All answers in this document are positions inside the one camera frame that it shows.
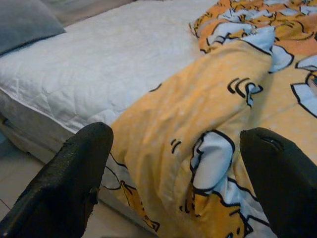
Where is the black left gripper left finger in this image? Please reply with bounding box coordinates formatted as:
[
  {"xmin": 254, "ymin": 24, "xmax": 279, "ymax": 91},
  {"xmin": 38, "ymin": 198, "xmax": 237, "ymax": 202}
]
[{"xmin": 0, "ymin": 121, "xmax": 114, "ymax": 238}]

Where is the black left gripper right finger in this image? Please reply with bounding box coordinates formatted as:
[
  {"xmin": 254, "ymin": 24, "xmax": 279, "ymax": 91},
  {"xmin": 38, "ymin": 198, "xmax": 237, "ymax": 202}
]
[{"xmin": 239, "ymin": 127, "xmax": 317, "ymax": 238}]

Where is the yellow cartoon print blanket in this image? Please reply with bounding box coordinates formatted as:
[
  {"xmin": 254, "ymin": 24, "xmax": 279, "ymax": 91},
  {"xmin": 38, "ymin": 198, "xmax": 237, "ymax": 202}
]
[{"xmin": 108, "ymin": 0, "xmax": 317, "ymax": 238}]

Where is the grey pillow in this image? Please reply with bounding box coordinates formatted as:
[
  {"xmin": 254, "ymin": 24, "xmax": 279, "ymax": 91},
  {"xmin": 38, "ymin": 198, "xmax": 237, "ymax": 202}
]
[{"xmin": 0, "ymin": 0, "xmax": 66, "ymax": 56}]

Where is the grey bed base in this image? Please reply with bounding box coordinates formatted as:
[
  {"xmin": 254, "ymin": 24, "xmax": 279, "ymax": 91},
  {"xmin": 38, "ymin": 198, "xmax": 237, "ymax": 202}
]
[{"xmin": 0, "ymin": 89, "xmax": 159, "ymax": 234}]

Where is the white quilted mattress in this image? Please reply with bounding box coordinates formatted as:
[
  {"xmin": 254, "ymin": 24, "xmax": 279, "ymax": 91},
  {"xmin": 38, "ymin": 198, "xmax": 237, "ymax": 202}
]
[{"xmin": 0, "ymin": 0, "xmax": 218, "ymax": 134}]

